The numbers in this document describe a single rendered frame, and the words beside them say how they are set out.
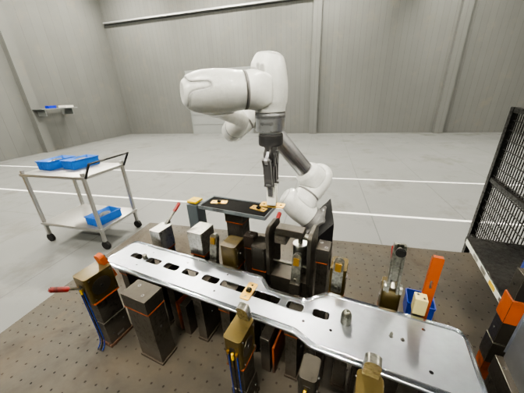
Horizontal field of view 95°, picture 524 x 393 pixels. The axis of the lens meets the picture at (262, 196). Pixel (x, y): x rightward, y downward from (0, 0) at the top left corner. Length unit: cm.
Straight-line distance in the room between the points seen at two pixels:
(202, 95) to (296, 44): 1084
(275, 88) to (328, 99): 1055
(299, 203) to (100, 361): 117
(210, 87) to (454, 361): 94
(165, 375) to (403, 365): 82
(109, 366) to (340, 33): 1125
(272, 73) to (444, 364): 88
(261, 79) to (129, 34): 1398
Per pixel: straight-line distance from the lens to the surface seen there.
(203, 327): 117
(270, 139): 72
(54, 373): 141
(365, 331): 88
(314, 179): 147
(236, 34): 1206
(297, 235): 92
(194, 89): 66
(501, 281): 122
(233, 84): 66
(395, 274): 93
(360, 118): 1138
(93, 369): 133
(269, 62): 70
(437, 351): 92
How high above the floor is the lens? 166
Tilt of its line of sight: 23 degrees down
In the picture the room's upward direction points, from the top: 2 degrees counter-clockwise
